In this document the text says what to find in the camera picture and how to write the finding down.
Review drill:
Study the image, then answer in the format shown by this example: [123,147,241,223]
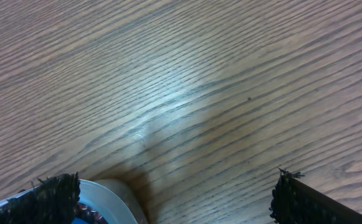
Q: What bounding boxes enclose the blue plastic measuring scoop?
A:
[71,218,88,224]

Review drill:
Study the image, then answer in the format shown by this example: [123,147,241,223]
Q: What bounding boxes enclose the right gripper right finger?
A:
[269,169,362,224]

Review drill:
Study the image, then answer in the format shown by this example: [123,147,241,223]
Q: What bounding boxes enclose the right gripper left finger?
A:
[0,173,80,224]

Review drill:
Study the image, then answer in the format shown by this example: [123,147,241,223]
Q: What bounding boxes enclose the red beans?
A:
[75,202,108,224]

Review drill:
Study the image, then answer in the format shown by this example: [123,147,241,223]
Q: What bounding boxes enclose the clear plastic container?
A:
[0,179,148,223]

